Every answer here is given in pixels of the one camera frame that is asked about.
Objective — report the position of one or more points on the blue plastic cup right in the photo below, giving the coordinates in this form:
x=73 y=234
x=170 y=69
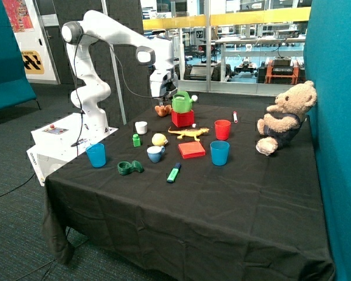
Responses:
x=219 y=152

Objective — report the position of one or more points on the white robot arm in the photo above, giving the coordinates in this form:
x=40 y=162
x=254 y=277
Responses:
x=95 y=26

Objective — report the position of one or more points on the blue plastic cup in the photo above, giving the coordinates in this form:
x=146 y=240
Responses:
x=96 y=155
x=219 y=152

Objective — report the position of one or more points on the yellow toy lizard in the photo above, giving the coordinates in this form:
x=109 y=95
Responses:
x=194 y=133

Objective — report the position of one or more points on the green toy watering can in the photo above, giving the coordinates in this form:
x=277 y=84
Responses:
x=182 y=102

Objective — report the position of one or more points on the red flat box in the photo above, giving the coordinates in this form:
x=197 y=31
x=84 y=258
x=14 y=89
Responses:
x=191 y=149

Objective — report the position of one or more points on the red white marker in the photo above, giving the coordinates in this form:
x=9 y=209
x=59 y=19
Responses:
x=235 y=117

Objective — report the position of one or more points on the brown teddy bear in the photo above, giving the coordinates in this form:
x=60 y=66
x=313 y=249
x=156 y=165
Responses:
x=284 y=119

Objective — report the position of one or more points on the blue plastic cup left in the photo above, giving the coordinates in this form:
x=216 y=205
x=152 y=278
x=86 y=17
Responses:
x=96 y=155

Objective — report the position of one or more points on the red square pot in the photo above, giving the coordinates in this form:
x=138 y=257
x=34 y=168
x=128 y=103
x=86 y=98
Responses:
x=182 y=119

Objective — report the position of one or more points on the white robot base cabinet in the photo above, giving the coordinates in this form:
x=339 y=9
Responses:
x=60 y=142

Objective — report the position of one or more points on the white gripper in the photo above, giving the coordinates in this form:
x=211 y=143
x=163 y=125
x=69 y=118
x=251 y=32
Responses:
x=163 y=83

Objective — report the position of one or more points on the green highlighter pen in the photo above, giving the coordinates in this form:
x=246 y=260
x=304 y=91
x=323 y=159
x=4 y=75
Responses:
x=174 y=172

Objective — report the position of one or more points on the red plastic cup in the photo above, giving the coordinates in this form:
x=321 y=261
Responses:
x=222 y=129

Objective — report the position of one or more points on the teal sofa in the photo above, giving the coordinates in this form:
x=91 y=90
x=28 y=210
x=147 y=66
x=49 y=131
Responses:
x=14 y=86

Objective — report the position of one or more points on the yellow ball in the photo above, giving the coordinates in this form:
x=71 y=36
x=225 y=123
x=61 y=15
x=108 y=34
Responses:
x=159 y=139

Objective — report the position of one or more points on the green toy block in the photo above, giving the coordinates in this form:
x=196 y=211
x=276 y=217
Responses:
x=136 y=140

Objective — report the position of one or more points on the black tablecloth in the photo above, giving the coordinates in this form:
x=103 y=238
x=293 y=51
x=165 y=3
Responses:
x=255 y=218

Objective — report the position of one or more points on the orange plush toy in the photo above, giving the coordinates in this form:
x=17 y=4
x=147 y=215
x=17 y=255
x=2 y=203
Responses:
x=163 y=110

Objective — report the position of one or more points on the blue teacup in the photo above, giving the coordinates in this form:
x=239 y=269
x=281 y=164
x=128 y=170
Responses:
x=155 y=153

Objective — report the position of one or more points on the white cup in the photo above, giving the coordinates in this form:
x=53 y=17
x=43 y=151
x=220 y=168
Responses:
x=141 y=127

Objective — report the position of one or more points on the teal partition wall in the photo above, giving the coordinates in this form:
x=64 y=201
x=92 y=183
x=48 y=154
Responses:
x=328 y=64

